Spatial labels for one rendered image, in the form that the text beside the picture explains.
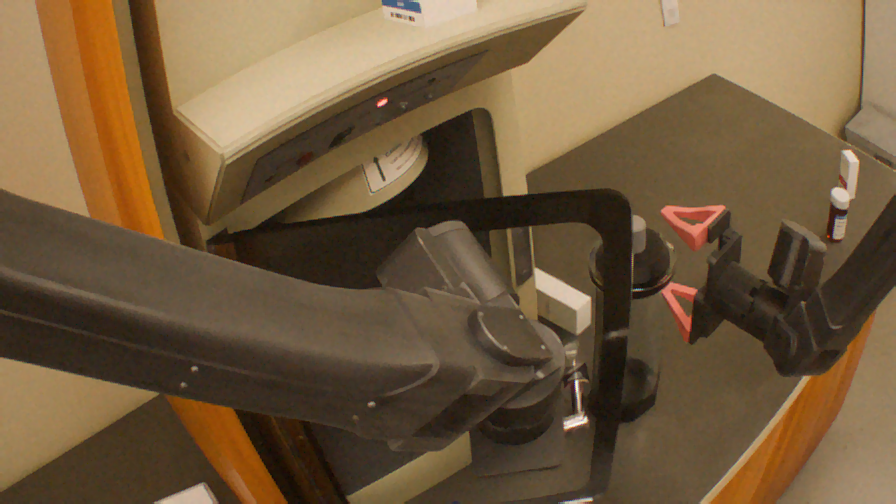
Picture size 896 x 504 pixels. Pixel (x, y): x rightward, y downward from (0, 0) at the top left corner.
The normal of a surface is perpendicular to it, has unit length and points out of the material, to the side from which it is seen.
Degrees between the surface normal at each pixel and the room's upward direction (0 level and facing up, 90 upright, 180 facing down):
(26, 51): 90
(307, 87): 0
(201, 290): 51
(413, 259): 47
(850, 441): 0
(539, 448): 26
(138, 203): 90
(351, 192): 66
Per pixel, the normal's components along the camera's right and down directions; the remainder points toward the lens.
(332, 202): 0.08, 0.22
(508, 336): 0.66, -0.67
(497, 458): -0.08, -0.45
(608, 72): 0.62, 0.41
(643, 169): -0.12, -0.79
